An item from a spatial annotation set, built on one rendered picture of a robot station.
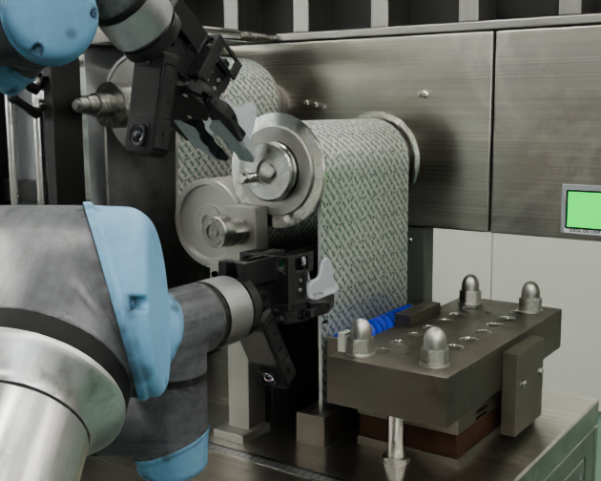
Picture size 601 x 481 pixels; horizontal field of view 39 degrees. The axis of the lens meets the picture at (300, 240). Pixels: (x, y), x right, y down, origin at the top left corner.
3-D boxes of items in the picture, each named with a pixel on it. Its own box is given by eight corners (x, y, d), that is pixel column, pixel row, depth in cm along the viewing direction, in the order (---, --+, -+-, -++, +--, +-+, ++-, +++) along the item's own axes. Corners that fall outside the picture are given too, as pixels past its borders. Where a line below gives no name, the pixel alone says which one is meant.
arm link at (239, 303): (233, 355, 90) (175, 344, 95) (259, 345, 94) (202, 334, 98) (231, 284, 89) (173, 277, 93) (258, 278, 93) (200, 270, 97)
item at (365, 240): (318, 347, 111) (318, 205, 108) (404, 312, 130) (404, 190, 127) (321, 348, 111) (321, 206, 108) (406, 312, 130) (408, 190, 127)
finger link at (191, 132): (242, 130, 110) (214, 82, 102) (223, 167, 107) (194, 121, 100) (221, 127, 111) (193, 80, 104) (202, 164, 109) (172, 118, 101)
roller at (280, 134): (240, 214, 114) (237, 127, 112) (343, 197, 135) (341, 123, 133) (312, 217, 107) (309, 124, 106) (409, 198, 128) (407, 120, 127)
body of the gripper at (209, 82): (247, 69, 100) (193, -8, 92) (217, 127, 97) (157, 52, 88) (197, 71, 105) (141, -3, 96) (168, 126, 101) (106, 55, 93)
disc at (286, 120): (234, 226, 115) (228, 115, 113) (236, 225, 116) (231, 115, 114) (326, 230, 107) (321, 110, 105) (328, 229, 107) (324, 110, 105)
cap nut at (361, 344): (340, 354, 105) (340, 319, 105) (355, 347, 108) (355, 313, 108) (365, 359, 103) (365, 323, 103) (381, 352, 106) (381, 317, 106)
